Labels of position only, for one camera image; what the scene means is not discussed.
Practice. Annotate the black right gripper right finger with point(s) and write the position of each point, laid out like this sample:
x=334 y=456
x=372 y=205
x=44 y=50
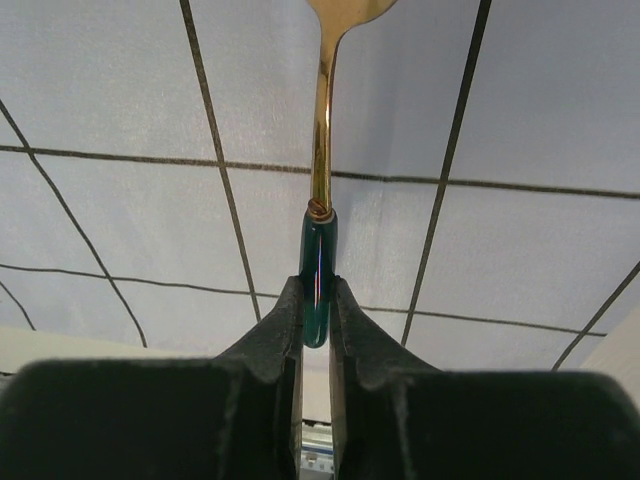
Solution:
x=395 y=416

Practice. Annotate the gold spoon green handle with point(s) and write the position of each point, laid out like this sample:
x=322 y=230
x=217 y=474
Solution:
x=319 y=236

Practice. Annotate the white black-grid tablecloth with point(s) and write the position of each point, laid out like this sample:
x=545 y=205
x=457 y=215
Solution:
x=155 y=162

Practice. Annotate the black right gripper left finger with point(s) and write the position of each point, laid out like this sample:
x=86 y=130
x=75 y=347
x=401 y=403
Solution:
x=236 y=415

